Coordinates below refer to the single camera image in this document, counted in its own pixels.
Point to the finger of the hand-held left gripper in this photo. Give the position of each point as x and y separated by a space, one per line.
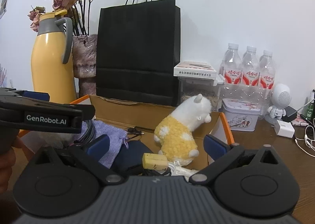
37 96
86 112

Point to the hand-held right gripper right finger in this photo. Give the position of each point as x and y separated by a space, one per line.
215 146

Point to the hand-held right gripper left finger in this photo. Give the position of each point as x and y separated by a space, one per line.
98 146

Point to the white and yellow plush toy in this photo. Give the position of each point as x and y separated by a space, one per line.
177 137

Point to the orange and white cardboard box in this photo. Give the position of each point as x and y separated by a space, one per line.
137 115

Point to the yellow block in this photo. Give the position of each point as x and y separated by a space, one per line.
153 162

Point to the person's left hand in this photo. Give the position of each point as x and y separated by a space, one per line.
9 169

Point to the purple cloth pouch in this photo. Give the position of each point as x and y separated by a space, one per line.
110 135

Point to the yellow thermos jug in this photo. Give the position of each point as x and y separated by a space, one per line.
51 66

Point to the dark blue pouch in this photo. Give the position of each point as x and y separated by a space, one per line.
133 155

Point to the printed tin box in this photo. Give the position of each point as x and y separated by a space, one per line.
240 117

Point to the pink fuzzy vase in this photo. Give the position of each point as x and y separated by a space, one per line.
85 56

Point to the clear food container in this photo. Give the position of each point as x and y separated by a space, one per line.
194 88

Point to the white charger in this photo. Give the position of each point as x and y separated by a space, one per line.
284 128

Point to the black paper bag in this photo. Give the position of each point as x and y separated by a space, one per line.
137 54

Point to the flat white box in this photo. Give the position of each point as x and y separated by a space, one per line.
194 70

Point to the black power adapter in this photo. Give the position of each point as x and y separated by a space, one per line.
290 113

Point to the white robot speaker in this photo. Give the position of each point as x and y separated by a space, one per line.
281 96

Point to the pink patterned pouch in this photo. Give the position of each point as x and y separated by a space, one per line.
300 120

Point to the green bottle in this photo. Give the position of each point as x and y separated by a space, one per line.
311 108

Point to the purple wall sticker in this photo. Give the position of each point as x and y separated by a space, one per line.
3 75

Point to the wall poster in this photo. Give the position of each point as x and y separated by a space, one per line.
4 2

